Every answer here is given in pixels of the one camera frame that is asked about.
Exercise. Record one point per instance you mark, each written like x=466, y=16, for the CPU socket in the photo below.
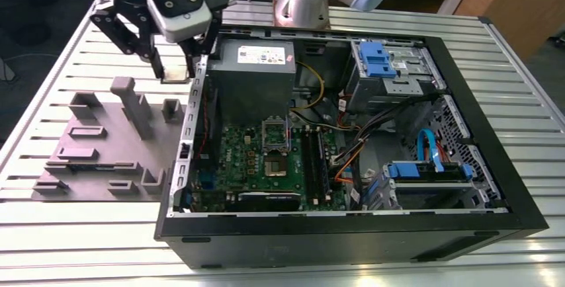
x=278, y=166

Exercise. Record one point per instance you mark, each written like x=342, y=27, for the grey metal drive cage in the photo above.
x=401, y=87

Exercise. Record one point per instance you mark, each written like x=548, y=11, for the green motherboard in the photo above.
x=238, y=171

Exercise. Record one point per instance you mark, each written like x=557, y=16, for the black RAM slot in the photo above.
x=310, y=168
x=319, y=168

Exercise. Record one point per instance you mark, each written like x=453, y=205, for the black PC case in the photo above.
x=353, y=234

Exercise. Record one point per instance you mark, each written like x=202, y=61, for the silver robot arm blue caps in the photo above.
x=299, y=9

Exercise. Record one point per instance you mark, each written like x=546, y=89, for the black graphics card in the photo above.
x=265, y=202

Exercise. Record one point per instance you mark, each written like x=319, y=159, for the silver square CPU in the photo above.
x=174, y=74

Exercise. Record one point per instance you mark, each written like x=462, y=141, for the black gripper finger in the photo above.
x=128, y=35
x=200, y=47

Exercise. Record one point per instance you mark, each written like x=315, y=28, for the thin metal locking lever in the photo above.
x=289, y=135

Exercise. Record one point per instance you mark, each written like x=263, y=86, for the grey parts rack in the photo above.
x=123, y=158

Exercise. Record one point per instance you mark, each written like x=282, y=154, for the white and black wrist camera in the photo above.
x=180, y=19

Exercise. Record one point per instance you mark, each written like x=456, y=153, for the blue VGA port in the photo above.
x=207, y=181

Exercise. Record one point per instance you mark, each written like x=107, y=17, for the wooden cabinet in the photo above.
x=521, y=9

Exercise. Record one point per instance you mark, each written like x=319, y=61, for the grey power supply unit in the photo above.
x=251, y=92

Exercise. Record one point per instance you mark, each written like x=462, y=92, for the blue plastic drive latch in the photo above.
x=375, y=59

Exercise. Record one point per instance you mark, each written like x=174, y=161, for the hard disk in blue carrier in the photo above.
x=403, y=170

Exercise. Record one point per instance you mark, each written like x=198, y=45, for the grey metal disk bay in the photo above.
x=434, y=186

